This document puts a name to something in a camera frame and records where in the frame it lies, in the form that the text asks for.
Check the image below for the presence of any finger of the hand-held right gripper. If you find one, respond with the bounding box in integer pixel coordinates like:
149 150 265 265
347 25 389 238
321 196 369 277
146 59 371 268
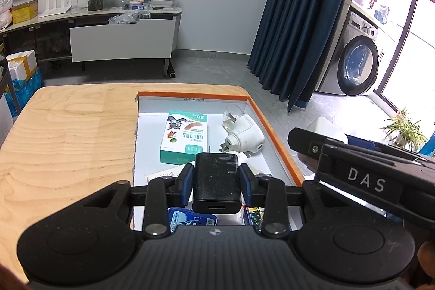
287 128 424 171

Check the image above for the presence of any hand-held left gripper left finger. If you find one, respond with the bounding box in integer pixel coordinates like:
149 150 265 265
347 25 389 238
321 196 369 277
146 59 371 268
82 164 195 240

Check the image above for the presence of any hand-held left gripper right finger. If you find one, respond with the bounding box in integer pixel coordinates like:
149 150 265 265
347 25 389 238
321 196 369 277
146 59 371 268
239 164 340 239

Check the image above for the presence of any white cardboard box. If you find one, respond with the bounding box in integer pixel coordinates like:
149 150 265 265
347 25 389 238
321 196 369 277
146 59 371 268
147 164 186 183

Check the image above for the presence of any white mosquito repellent heater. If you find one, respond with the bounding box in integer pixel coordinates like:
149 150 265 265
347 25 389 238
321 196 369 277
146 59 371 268
222 105 266 153
238 152 272 175

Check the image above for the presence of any black charger adapter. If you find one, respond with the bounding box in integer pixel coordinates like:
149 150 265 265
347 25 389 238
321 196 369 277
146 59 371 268
192 152 243 214

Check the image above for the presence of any red blue card box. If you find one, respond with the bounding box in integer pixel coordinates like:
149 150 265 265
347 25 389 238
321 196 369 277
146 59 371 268
245 207 266 231

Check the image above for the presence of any white pill bottle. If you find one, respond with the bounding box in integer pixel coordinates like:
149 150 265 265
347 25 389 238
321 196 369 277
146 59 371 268
217 213 246 226

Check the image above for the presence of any blue cartoon tin box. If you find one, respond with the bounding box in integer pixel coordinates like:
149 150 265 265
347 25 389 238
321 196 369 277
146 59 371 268
167 207 218 233

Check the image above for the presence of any green white bandage box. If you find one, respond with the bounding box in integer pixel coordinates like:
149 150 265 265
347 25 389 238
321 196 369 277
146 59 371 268
160 110 209 165

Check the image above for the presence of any orange-edged cardboard box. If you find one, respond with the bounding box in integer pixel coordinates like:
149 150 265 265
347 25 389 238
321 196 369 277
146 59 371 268
130 91 305 233

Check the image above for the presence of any person's right hand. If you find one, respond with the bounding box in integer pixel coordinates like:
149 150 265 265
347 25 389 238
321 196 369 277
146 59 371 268
416 241 435 287

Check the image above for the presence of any potted spider plant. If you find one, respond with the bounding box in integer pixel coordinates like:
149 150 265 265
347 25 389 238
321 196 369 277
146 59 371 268
379 107 429 151

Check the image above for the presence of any white washing machine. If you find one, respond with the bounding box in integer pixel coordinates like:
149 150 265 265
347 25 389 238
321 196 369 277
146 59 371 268
316 10 380 97

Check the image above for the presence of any dark blue curtain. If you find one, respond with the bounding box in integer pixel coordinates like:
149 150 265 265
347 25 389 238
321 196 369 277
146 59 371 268
247 0 359 114

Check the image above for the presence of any white cabinet drawer front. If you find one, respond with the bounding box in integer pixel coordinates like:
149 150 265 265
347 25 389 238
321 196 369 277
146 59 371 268
69 18 177 63

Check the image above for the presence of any clear plastic bag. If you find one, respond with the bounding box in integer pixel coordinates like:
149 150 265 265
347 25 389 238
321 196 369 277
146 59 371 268
108 11 152 26

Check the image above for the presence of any blue plastic bag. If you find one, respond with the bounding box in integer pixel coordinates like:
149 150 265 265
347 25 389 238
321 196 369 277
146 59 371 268
5 69 45 117

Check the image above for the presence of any pile of small boxes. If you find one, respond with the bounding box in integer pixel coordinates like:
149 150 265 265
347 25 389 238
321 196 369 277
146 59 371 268
122 0 150 10

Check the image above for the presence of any curved glass-top desk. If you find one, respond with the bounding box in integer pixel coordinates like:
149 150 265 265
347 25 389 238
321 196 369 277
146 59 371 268
0 55 14 148

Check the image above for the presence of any white box with yellow tape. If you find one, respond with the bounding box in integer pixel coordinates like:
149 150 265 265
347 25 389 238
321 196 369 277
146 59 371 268
6 50 38 82

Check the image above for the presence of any dark television cabinet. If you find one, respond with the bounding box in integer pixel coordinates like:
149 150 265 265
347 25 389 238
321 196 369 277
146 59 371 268
0 6 183 78

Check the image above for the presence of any white router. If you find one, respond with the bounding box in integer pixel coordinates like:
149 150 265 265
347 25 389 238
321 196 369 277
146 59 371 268
39 0 73 18

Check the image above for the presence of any yellow cardboard box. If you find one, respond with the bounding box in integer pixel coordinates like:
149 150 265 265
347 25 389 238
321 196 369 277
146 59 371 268
11 0 39 24

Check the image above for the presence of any white plastic bag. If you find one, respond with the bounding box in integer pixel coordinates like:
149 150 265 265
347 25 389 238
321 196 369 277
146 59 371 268
0 0 14 32

